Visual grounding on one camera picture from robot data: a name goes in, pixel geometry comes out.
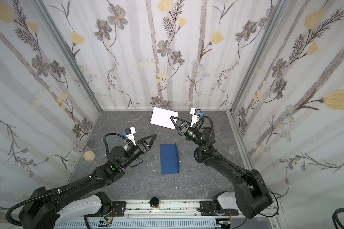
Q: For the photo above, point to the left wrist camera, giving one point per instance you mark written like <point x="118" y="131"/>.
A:
<point x="129" y="134"/>

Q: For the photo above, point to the white letter with blue border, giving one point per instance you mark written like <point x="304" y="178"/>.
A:
<point x="162" y="117"/>

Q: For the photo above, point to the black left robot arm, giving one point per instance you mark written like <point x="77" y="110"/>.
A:
<point x="42" y="209"/>

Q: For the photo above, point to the glass jar with cork lid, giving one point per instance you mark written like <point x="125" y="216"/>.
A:
<point x="84" y="151"/>

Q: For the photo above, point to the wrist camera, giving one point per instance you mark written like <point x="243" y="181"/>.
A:
<point x="196" y="114"/>
<point x="129" y="134"/>

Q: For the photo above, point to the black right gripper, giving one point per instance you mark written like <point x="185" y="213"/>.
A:
<point x="184" y="128"/>

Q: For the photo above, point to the clear glass cup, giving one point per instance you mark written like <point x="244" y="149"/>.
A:
<point x="233" y="150"/>

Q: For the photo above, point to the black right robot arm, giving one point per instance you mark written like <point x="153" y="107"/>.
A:
<point x="251" y="193"/>

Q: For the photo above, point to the aluminium mounting rail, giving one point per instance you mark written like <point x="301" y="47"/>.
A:
<point x="185" y="208"/>

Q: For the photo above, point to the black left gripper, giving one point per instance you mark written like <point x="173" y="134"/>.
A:
<point x="139" y="145"/>

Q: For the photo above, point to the black cylinder on rail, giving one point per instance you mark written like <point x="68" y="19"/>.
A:
<point x="154" y="203"/>

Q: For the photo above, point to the white perforated cable duct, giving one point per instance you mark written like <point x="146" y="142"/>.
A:
<point x="154" y="224"/>

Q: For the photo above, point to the dark blue envelope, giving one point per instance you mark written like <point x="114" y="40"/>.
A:
<point x="169" y="159"/>

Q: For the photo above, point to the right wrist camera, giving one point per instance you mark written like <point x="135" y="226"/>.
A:
<point x="196" y="114"/>

